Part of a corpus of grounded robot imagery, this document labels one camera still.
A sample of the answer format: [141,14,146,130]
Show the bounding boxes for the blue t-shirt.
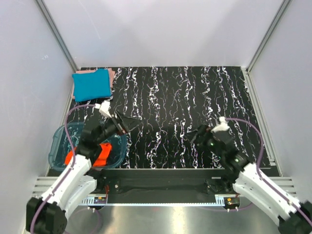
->
[72,68,112,102]

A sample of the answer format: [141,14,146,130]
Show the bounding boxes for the front aluminium rail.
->
[33,176,297,196]

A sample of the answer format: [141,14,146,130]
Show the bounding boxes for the aluminium frame post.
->
[34,0,78,71]
[246,0,292,74]

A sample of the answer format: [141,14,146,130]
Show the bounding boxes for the connector box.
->
[94,196,107,204]
[224,197,240,207]

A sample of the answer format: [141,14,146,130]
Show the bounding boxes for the left aluminium frame post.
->
[34,0,78,71]

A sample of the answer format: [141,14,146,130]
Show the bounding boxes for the right aluminium frame post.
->
[246,0,292,74]

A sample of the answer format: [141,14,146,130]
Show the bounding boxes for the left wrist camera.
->
[95,100,112,118]

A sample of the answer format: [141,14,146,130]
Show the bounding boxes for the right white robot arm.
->
[186,124,312,234]

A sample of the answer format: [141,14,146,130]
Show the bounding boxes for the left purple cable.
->
[29,103,104,234]

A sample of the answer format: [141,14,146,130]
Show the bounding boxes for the pink folded t-shirt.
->
[72,68,117,100]

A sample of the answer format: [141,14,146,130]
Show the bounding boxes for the right connector box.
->
[224,197,240,207]

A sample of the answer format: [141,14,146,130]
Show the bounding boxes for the orange t-shirt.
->
[65,143,112,167]

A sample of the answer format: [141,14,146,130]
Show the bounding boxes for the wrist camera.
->
[95,100,112,118]
[211,117,230,133]

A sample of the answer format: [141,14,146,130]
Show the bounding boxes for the left connector box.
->
[94,196,107,204]

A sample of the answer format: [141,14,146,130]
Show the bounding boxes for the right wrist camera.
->
[211,117,230,133]

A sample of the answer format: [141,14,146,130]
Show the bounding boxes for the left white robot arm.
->
[25,112,141,234]

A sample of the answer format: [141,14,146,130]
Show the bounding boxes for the clear blue plastic bin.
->
[48,122,127,172]

